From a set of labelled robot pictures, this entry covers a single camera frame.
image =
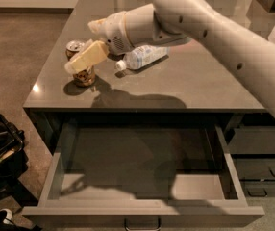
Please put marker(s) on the open grey top drawer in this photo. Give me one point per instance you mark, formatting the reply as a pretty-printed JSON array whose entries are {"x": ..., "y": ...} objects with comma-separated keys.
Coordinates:
[{"x": 100, "y": 175}]

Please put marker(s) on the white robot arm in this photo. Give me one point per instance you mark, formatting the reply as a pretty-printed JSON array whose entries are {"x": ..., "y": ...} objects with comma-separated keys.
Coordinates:
[{"x": 247, "y": 56}]

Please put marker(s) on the orange soda can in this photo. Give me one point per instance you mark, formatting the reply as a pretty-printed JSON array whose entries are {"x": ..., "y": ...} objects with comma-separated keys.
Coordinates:
[{"x": 86, "y": 77}]

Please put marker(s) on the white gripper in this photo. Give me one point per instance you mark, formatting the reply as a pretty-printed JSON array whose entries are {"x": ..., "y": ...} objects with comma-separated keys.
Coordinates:
[{"x": 115, "y": 33}]

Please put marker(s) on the metal drawer handle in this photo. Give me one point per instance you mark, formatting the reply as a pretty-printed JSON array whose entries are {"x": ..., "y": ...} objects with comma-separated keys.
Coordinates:
[{"x": 141, "y": 223}]

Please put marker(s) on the dark side cabinet drawers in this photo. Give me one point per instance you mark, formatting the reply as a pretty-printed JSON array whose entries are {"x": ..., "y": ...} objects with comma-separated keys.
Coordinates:
[{"x": 251, "y": 142}]

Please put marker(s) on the clear plastic water bottle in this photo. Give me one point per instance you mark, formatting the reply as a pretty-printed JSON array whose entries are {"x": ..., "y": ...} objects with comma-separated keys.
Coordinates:
[{"x": 141, "y": 57}]

